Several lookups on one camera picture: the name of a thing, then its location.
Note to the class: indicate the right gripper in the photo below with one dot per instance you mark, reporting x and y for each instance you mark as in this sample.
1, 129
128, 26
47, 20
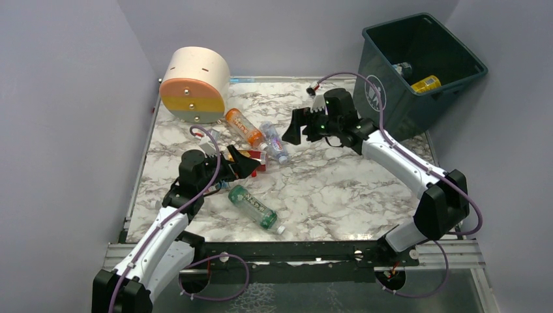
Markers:
311, 122

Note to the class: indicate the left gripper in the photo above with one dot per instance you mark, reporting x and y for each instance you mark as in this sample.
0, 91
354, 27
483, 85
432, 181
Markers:
229, 165

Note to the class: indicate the red gold drink can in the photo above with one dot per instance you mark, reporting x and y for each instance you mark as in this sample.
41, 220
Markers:
260, 156

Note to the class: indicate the orange drink bottle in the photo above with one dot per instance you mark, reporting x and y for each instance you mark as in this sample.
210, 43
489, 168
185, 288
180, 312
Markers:
246, 129

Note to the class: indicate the clear purple label bottle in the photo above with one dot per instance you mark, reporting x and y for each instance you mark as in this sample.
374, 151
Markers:
273, 140

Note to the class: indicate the green tinted tea bottle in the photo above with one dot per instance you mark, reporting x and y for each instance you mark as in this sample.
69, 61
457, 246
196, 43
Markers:
262, 215

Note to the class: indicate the white blue label bottle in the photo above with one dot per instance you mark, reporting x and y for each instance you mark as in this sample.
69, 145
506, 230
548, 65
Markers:
405, 69

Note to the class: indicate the yellow drink bottle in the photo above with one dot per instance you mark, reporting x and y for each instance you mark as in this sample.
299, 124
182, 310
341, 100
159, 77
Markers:
426, 84

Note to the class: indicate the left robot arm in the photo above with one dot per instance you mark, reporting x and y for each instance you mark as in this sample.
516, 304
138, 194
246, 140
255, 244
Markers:
167, 248

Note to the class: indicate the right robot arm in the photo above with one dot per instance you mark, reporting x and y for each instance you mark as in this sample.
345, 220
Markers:
442, 204

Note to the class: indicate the dark green plastic bin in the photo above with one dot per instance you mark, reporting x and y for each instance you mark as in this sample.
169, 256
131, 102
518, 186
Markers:
431, 49

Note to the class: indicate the round cream drum box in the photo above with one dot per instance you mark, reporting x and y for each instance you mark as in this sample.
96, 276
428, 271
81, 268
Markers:
196, 84

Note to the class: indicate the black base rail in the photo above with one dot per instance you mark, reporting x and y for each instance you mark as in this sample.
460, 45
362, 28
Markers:
332, 261

